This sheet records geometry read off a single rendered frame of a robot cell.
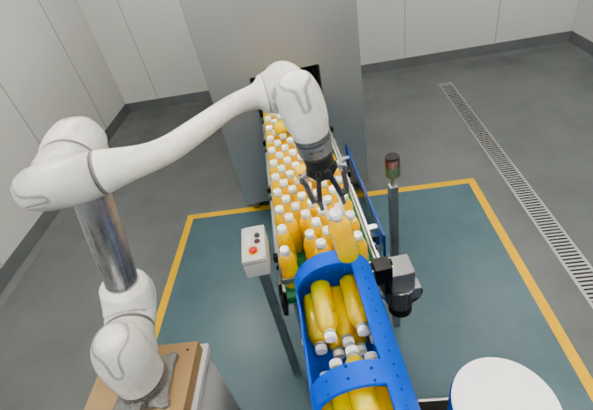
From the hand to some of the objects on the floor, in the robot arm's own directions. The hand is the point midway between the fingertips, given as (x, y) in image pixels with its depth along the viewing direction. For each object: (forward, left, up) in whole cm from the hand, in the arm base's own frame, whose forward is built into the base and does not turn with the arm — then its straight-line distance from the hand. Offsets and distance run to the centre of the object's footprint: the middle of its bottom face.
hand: (333, 206), depth 112 cm
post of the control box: (-35, +33, -150) cm, 158 cm away
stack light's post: (+30, +54, -150) cm, 162 cm away
